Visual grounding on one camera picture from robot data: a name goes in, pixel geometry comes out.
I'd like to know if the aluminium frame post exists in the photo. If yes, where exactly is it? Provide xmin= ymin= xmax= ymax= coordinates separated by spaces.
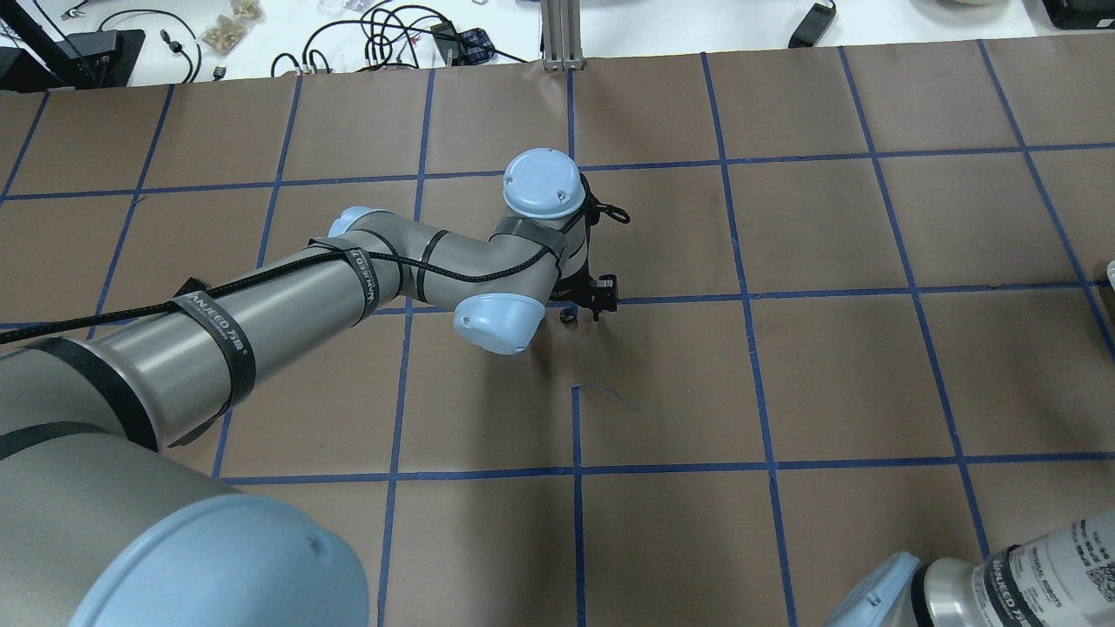
xmin=539 ymin=0 xmax=585 ymax=73

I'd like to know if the black power adapter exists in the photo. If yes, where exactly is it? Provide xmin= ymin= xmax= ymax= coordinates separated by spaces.
xmin=787 ymin=1 xmax=838 ymax=49

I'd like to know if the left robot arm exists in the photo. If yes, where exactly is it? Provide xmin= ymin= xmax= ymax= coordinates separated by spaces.
xmin=3 ymin=148 xmax=629 ymax=626

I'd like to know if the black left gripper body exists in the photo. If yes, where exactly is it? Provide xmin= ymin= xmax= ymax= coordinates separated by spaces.
xmin=549 ymin=259 xmax=618 ymax=316

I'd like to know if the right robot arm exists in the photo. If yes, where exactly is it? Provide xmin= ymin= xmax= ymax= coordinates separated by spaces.
xmin=824 ymin=509 xmax=1114 ymax=626

